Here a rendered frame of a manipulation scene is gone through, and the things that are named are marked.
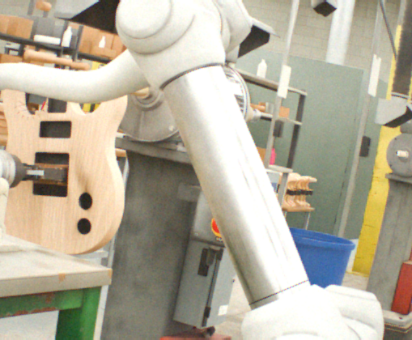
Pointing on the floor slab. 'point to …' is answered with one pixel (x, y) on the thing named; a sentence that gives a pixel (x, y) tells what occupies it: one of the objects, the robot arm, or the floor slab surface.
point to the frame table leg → (79, 318)
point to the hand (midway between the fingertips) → (49, 174)
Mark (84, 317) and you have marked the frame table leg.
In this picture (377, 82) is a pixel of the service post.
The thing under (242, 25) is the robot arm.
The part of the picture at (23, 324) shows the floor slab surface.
